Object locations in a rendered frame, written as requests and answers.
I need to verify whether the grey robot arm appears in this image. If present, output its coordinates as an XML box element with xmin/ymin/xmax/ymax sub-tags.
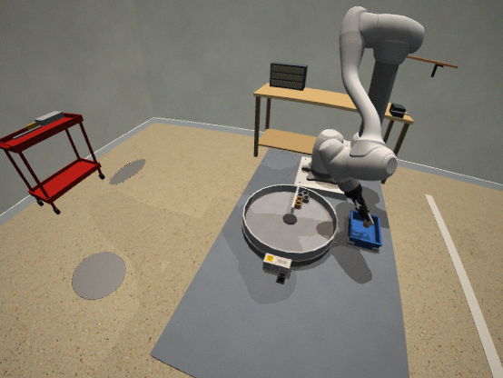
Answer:
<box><xmin>301</xmin><ymin>6</ymin><xmax>425</xmax><ymax>192</ymax></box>

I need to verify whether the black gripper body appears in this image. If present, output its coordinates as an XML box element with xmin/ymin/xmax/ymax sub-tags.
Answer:
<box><xmin>344</xmin><ymin>184</ymin><xmax>362</xmax><ymax>204</ymax></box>

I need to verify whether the blue open tray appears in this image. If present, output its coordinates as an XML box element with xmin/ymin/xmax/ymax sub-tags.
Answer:
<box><xmin>347</xmin><ymin>210</ymin><xmax>382</xmax><ymax>252</ymax></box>

